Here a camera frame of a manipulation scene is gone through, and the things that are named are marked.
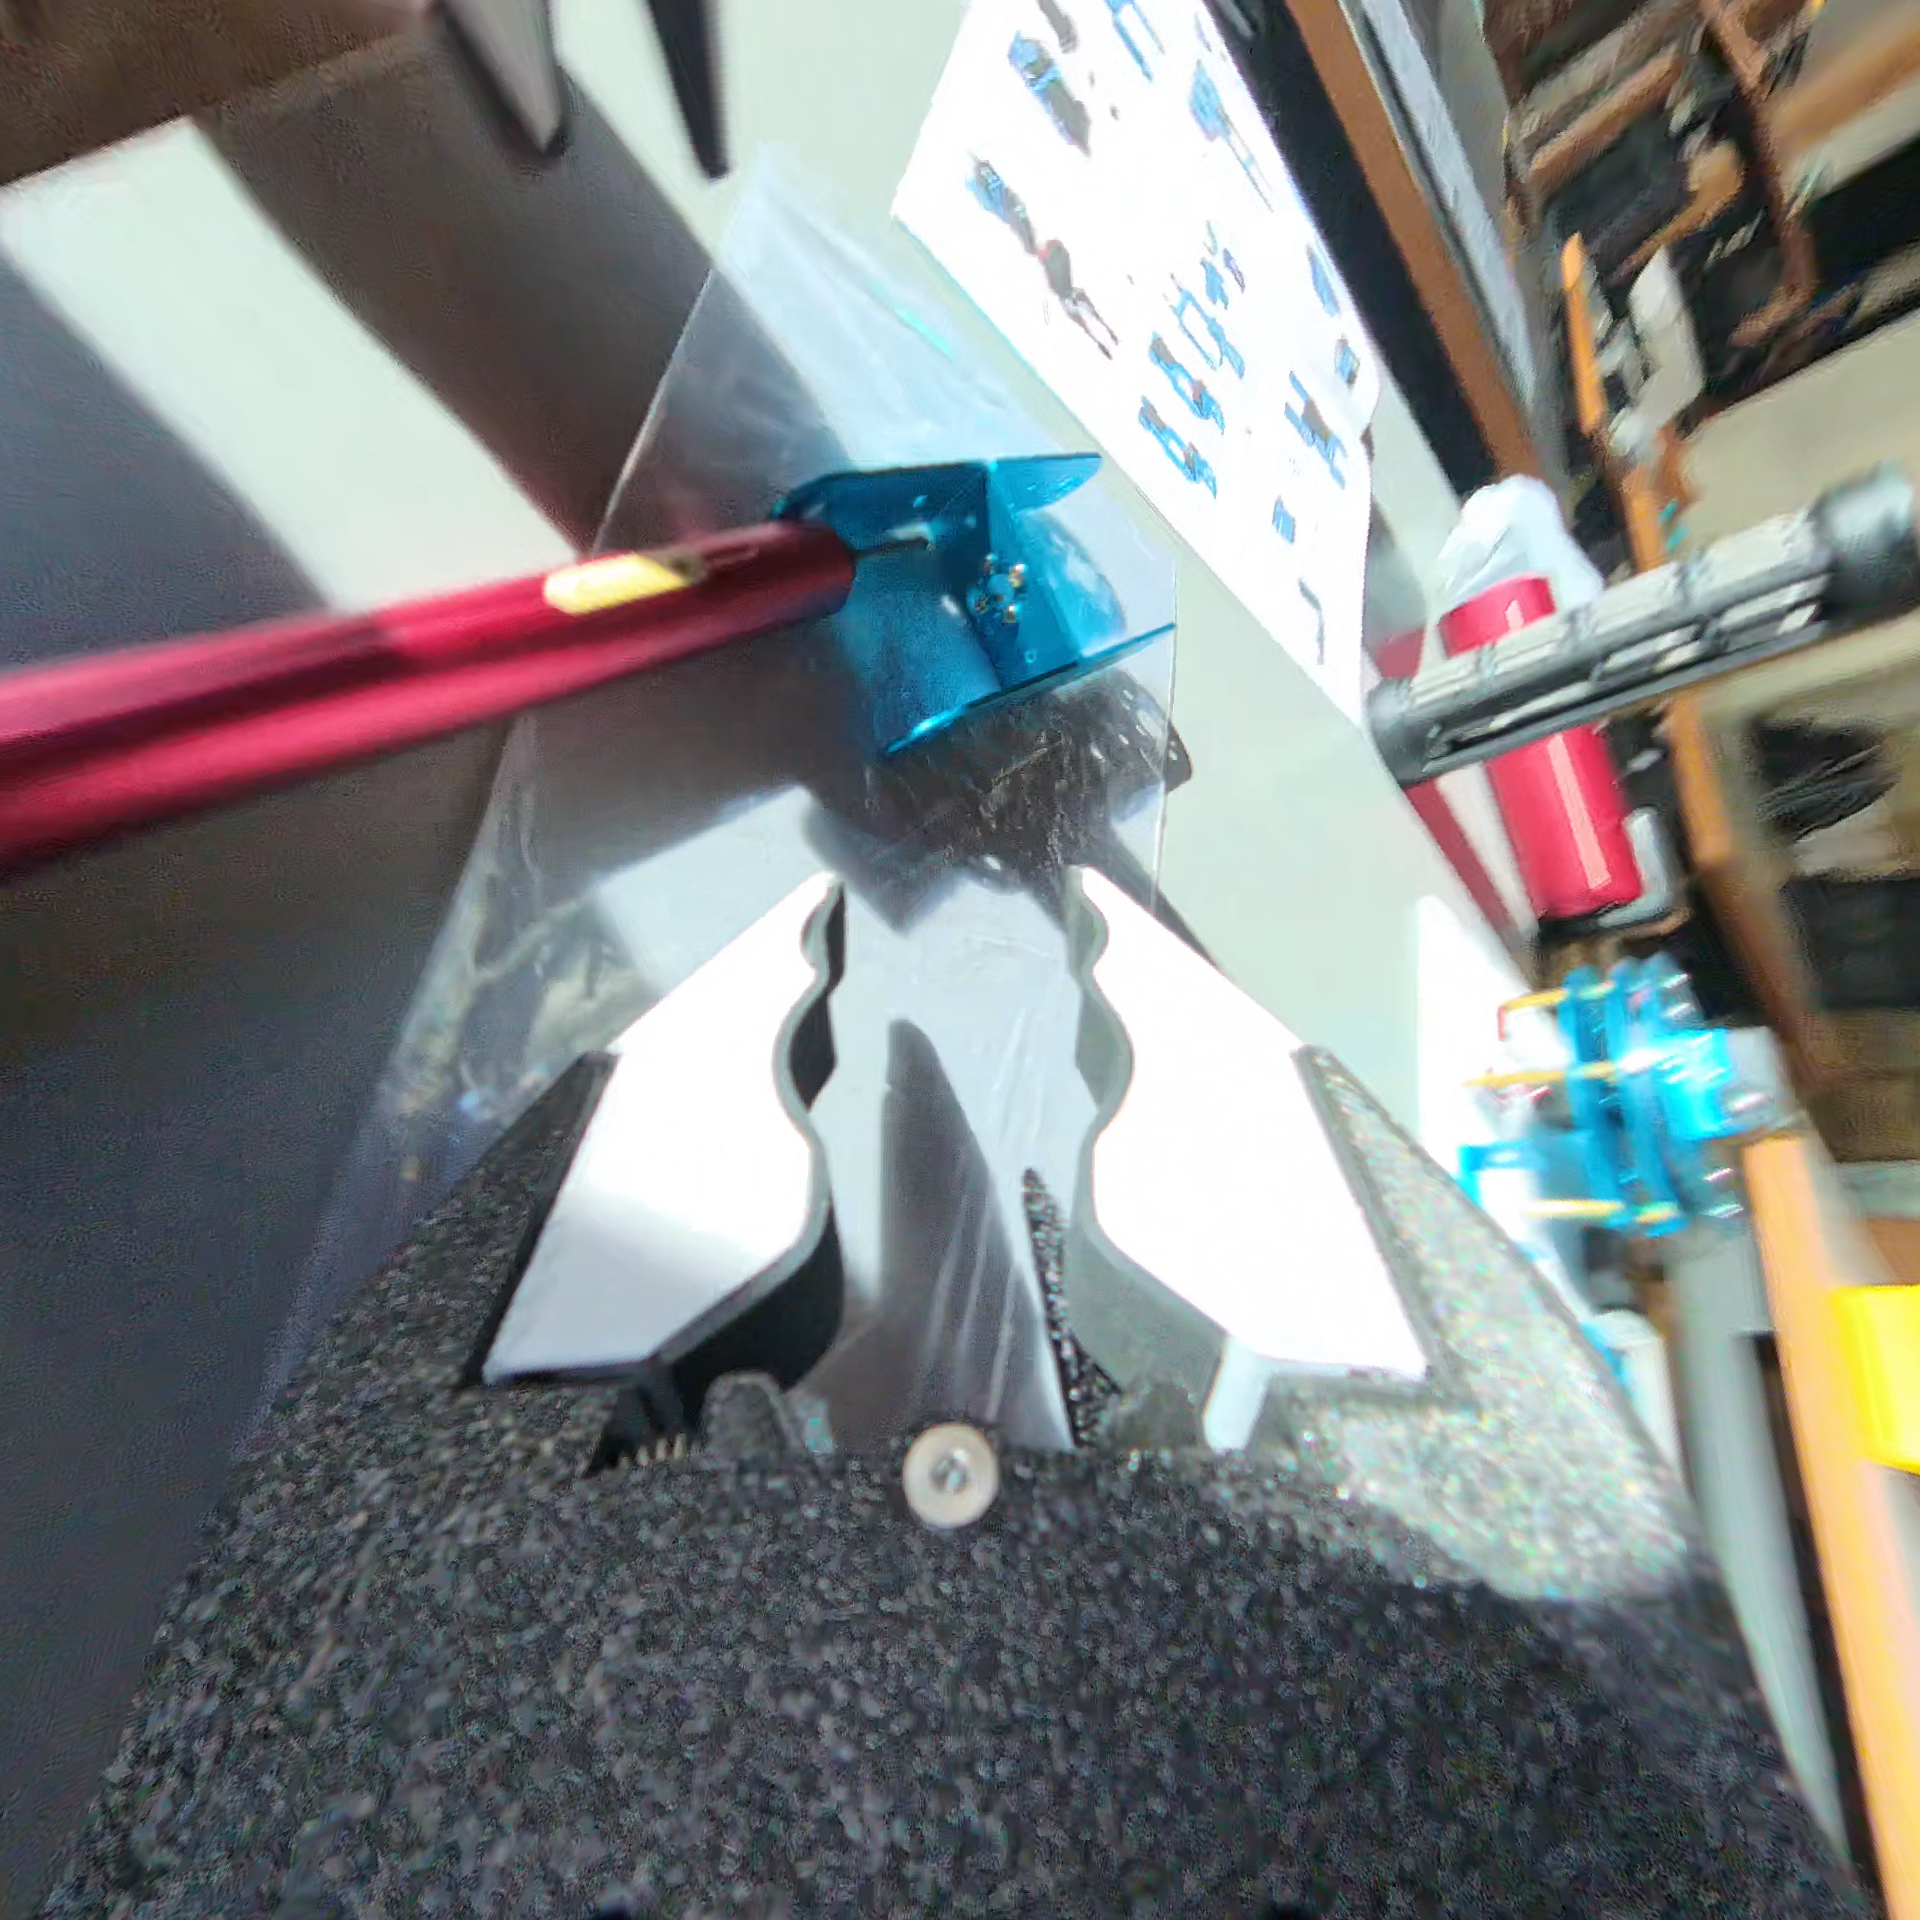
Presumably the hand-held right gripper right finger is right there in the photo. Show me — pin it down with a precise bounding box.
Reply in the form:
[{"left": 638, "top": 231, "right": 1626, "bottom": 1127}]
[{"left": 1066, "top": 872, "right": 1434, "bottom": 1384}]

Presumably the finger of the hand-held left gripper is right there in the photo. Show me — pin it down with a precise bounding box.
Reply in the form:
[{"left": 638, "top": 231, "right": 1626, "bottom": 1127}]
[
  {"left": 641, "top": 0, "right": 734, "bottom": 176},
  {"left": 438, "top": 0, "right": 579, "bottom": 157}
]

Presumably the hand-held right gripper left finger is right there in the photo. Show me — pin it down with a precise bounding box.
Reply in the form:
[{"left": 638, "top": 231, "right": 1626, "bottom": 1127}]
[{"left": 480, "top": 877, "right": 849, "bottom": 1387}]

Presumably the blue metal bracket assembly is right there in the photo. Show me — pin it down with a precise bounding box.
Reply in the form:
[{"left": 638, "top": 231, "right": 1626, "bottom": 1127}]
[{"left": 774, "top": 451, "right": 1182, "bottom": 763}]

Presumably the red electric screwdriver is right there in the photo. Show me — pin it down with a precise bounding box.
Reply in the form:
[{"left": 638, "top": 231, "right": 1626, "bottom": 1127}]
[{"left": 0, "top": 517, "right": 904, "bottom": 877}]

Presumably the clear plastic bag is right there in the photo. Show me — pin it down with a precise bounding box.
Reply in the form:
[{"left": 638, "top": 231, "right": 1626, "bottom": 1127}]
[{"left": 272, "top": 151, "right": 1187, "bottom": 1442}]

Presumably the blue round metal base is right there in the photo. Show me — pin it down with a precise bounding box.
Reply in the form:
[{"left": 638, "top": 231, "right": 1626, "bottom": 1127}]
[{"left": 1463, "top": 956, "right": 1801, "bottom": 1240}]

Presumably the printed instruction manual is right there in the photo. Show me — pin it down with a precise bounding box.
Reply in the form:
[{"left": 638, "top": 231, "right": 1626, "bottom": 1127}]
[{"left": 893, "top": 0, "right": 1387, "bottom": 682}]

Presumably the red cylinder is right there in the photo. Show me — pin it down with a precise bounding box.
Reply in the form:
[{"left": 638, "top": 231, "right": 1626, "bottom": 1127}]
[{"left": 1435, "top": 572, "right": 1648, "bottom": 925}]

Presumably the wooden table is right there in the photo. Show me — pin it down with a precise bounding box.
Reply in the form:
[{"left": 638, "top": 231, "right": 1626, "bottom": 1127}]
[{"left": 1275, "top": 0, "right": 1562, "bottom": 513}]

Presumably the yellow object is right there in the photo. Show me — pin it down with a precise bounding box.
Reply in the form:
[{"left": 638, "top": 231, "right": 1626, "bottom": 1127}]
[{"left": 1838, "top": 1284, "right": 1920, "bottom": 1473}]

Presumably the black ribbed cylinder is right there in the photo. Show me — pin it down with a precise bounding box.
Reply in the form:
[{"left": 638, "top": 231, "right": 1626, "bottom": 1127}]
[{"left": 1367, "top": 466, "right": 1920, "bottom": 789}]

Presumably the white crumpled plastic bag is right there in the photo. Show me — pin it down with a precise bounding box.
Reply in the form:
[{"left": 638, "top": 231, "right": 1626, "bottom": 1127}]
[{"left": 1435, "top": 476, "right": 1577, "bottom": 601}]

